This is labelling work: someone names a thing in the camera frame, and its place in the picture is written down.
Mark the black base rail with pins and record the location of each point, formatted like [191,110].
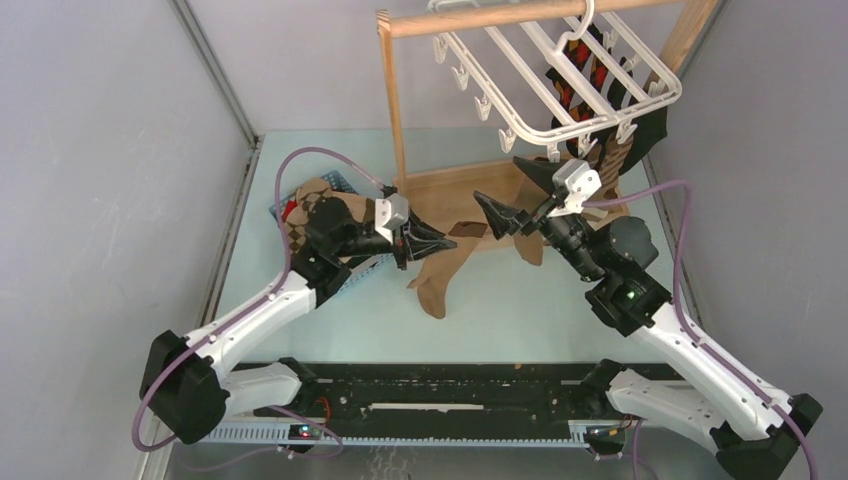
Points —
[472,402]

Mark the plain brown sock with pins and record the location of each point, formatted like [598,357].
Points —
[431,283]

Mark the black sock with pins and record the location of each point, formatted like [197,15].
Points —
[651,129]

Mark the brown striped sock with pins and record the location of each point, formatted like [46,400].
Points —
[612,162]

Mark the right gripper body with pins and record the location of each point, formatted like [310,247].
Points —
[537,219]

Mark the wooden hanger rack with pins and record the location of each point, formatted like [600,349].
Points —
[443,195]

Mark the white plastic clip hanger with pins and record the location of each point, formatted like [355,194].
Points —
[596,76]

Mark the blue plastic basket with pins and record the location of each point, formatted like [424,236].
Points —
[331,179]

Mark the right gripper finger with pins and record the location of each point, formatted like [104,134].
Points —
[540,172]
[503,220]

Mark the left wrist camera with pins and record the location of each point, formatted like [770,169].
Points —
[391,212]

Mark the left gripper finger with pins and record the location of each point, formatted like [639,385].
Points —
[421,234]
[421,249]

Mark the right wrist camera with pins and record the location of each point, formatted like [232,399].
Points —
[579,183]

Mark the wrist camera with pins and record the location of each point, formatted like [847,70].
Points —
[579,183]
[391,212]

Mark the brown argyle sock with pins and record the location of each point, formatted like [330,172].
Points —
[307,197]

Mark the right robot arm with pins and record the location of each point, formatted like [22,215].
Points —
[753,428]

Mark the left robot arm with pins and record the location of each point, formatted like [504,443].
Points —
[191,382]

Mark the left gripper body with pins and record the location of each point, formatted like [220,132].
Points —
[399,244]

